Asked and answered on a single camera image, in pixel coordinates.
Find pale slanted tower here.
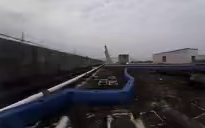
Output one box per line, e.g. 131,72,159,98
103,44,114,65

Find small grey building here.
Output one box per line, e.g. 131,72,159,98
117,53,130,65

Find white pipe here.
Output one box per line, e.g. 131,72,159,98
0,64,105,118

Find robot's own part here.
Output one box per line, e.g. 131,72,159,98
54,115,72,128
131,117,147,128

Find white flat-roofed building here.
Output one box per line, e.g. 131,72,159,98
152,47,200,65

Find dark long wall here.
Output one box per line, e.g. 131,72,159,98
0,31,104,113

